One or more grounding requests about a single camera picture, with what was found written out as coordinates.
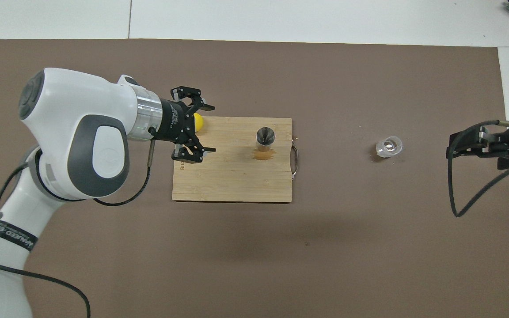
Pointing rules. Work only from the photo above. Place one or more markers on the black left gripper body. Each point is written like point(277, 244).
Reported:
point(175, 121)

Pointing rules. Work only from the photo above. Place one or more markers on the steel jigger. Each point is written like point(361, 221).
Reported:
point(265, 137)

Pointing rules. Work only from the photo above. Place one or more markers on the clear glass cup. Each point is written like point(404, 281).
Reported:
point(389, 147)

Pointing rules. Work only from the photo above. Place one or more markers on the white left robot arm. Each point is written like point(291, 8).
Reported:
point(73, 110)

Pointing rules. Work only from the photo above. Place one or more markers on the yellow lemon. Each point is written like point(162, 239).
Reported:
point(199, 123)

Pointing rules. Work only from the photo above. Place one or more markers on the wooden cutting board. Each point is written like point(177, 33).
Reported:
point(232, 176)

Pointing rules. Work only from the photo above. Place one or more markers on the brown table mat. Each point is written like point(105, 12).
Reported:
point(254, 265)

